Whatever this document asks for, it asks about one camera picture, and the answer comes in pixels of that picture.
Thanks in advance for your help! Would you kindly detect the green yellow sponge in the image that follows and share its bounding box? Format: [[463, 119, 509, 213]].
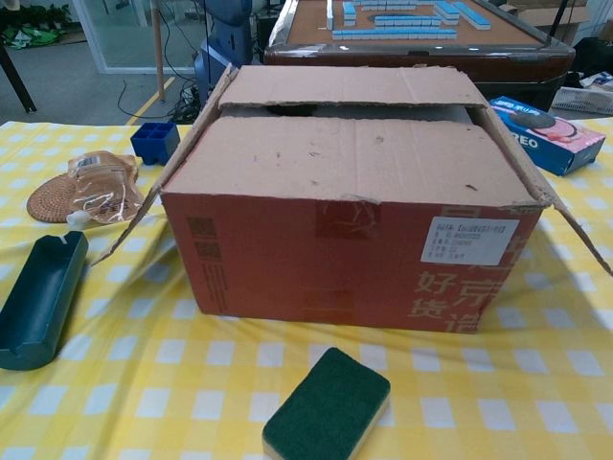
[[261, 347, 392, 460]]

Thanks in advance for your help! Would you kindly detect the dark teal plastic tray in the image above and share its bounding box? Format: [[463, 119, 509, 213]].
[[0, 230, 90, 371]]

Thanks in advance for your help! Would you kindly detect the blue four-cell plastic block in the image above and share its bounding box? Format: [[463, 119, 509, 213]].
[[129, 122, 181, 168]]

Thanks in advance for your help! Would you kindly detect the black tripod stand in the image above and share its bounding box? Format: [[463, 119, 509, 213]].
[[548, 0, 569, 49]]

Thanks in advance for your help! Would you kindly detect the blue Oreo cookie box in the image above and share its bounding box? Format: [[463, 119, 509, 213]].
[[488, 95, 607, 177]]

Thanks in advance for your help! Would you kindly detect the yellow white checkered tablecloth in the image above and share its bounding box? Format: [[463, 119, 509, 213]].
[[0, 117, 613, 460]]

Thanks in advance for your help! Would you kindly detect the large red cardboard box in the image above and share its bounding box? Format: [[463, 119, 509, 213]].
[[90, 64, 613, 336]]

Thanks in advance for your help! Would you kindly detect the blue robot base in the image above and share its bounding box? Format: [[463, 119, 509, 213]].
[[193, 0, 255, 106]]

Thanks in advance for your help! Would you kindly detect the black cable tangle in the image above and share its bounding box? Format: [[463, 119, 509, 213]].
[[170, 76, 207, 124]]

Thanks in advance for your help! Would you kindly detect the brown mahjong table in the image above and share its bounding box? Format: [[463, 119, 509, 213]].
[[263, 0, 576, 100]]

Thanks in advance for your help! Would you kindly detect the black table leg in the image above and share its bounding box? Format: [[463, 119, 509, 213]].
[[0, 45, 38, 114]]

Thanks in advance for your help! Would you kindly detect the white mesh basket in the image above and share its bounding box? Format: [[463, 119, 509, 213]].
[[551, 86, 613, 116]]

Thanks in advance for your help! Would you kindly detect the wooden stick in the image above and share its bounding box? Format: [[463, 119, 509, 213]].
[[150, 0, 167, 103]]

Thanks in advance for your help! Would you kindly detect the green foliage pile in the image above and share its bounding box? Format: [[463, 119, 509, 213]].
[[0, 4, 73, 49]]

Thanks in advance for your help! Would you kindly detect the round woven rattan coaster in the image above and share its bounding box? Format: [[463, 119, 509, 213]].
[[26, 176, 82, 224]]

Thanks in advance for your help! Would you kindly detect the black bag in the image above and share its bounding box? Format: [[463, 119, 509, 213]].
[[572, 36, 613, 81]]

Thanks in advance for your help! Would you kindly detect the clear plastic snack bag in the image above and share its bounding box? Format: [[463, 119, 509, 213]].
[[65, 150, 149, 227]]

